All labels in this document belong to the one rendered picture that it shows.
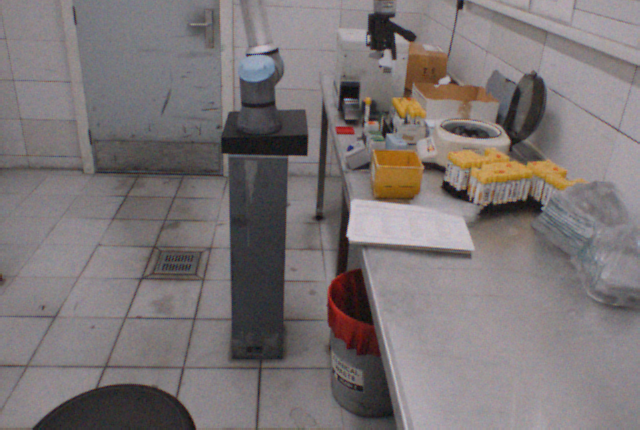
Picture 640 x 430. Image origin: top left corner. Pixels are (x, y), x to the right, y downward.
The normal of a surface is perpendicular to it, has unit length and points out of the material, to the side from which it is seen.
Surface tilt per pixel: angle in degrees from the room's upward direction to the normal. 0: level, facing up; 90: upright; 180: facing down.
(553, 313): 0
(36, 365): 0
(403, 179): 90
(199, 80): 90
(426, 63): 87
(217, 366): 0
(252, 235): 90
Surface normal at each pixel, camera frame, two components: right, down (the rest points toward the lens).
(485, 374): 0.05, -0.90
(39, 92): 0.05, 0.44
